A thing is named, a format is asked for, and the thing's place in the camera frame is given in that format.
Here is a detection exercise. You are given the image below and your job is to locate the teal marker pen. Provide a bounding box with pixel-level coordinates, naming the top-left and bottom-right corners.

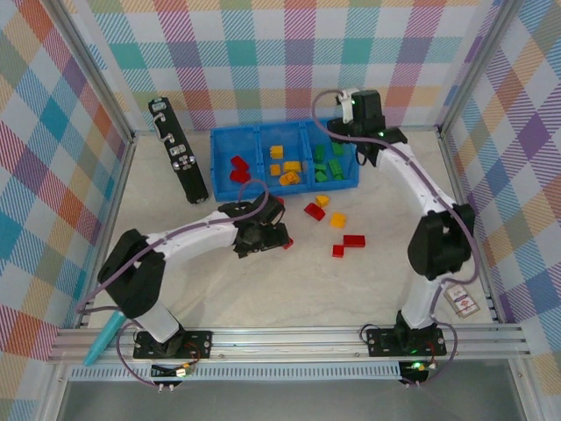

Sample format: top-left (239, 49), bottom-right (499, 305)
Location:
top-left (82, 310), bottom-right (126, 367)

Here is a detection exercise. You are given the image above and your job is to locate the blue three-compartment bin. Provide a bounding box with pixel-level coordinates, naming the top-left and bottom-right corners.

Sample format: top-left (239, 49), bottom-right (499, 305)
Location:
top-left (209, 118), bottom-right (361, 203)

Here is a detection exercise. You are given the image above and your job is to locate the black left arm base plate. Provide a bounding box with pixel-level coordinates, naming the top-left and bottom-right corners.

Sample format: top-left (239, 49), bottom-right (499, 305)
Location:
top-left (133, 331), bottom-right (214, 360)

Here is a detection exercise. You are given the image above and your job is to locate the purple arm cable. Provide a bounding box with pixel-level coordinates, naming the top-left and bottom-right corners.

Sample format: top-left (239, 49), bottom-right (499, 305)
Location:
top-left (76, 180), bottom-right (271, 389)
top-left (312, 89), bottom-right (479, 389)

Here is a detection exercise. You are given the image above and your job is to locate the aluminium back frame rail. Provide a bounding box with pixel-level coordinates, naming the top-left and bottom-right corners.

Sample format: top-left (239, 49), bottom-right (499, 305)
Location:
top-left (133, 125), bottom-right (441, 133)

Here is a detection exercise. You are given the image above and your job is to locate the white slotted cable duct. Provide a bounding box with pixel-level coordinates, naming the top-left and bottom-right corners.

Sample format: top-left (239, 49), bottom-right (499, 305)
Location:
top-left (69, 366), bottom-right (402, 382)

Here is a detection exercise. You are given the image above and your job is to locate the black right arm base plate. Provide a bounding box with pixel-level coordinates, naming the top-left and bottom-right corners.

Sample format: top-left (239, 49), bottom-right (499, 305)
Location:
top-left (366, 326), bottom-right (448, 359)

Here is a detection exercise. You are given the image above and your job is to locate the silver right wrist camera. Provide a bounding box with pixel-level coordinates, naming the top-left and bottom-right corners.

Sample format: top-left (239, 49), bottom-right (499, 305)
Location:
top-left (336, 89), bottom-right (357, 126)

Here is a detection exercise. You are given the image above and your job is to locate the aluminium frame post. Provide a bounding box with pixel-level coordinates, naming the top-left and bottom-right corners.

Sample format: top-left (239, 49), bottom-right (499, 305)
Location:
top-left (437, 0), bottom-right (522, 132)
top-left (46, 0), bottom-right (135, 141)

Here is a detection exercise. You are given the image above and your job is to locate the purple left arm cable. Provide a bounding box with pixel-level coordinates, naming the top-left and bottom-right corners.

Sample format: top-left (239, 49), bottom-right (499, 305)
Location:
top-left (76, 180), bottom-right (271, 389)

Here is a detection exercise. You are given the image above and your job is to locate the aluminium side frame rail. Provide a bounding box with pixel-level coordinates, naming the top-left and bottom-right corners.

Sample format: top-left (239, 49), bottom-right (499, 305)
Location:
top-left (437, 129), bottom-right (503, 324)
top-left (78, 133), bottom-right (139, 330)

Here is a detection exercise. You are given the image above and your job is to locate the small wire connector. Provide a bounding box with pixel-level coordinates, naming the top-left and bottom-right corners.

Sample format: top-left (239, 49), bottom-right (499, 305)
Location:
top-left (151, 361), bottom-right (198, 381)
top-left (401, 357), bottom-right (439, 378)

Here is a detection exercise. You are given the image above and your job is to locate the small card tag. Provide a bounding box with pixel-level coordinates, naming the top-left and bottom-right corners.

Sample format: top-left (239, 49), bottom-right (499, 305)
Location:
top-left (443, 284), bottom-right (482, 318)

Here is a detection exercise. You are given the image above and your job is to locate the aluminium front frame rail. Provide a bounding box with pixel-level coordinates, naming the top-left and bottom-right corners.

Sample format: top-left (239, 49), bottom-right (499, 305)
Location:
top-left (47, 324), bottom-right (531, 365)

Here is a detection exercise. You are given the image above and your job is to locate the black hard case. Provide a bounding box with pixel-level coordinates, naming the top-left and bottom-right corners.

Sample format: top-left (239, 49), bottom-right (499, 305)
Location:
top-left (147, 96), bottom-right (210, 206)

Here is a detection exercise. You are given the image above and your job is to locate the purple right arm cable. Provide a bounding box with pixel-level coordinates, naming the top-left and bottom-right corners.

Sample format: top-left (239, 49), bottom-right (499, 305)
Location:
top-left (312, 89), bottom-right (479, 389)

